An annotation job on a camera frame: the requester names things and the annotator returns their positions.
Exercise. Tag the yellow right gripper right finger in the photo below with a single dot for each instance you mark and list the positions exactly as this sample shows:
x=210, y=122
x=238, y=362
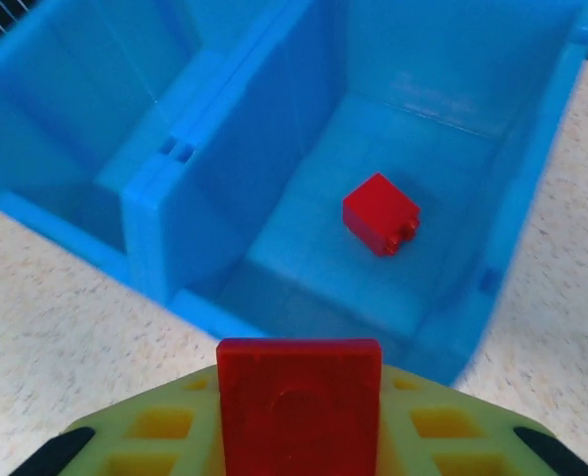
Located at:
x=452, y=436

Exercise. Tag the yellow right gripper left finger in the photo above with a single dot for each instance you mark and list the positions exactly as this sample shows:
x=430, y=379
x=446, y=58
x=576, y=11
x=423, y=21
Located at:
x=140, y=436

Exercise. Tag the red lego brick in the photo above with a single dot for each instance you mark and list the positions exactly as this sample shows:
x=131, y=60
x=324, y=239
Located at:
x=298, y=406

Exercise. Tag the blue bin with red legos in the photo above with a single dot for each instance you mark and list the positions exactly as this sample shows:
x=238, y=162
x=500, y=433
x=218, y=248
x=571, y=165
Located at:
x=373, y=297

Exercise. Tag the blue bin with pale legos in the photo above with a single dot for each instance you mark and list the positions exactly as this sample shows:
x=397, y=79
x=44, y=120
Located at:
x=50, y=124

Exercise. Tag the small red cube lego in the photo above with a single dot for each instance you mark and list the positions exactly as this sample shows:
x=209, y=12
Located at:
x=378, y=208

